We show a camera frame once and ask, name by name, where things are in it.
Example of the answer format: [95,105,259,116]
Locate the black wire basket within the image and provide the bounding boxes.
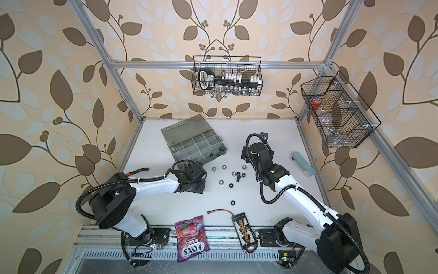
[301,71,381,148]
[191,55,263,97]

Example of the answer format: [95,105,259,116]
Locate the black wire basket right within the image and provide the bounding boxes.
[301,71,381,148]

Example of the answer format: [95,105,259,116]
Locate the grey plastic organizer box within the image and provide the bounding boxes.
[162,115,227,164]

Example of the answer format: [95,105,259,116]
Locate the socket set with ratchet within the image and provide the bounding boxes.
[197,68,263,92]

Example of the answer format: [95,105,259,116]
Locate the purple Fox's candy bag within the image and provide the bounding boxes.
[175,215,210,263]

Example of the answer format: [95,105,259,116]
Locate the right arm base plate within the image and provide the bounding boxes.
[257,228,281,247]

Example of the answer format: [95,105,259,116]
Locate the black parallel charging board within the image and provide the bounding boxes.
[232,213,258,253]

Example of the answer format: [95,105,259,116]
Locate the red item in basket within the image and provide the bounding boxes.
[310,97,322,109]

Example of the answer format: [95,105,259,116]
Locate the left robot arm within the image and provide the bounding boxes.
[75,160,207,238]

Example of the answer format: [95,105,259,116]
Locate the light blue sharpening block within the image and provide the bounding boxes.
[290,152,315,178]

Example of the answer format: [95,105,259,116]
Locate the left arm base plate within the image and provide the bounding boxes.
[122,227,171,246]

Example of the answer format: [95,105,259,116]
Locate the black wire basket centre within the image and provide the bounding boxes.
[191,55,263,97]

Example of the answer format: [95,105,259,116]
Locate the red black wire lead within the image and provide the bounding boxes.
[207,209,235,216]

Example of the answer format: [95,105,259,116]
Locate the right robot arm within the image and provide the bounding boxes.
[242,141,371,274]

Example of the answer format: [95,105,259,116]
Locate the orange black pliers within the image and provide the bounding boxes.
[126,167,149,177]

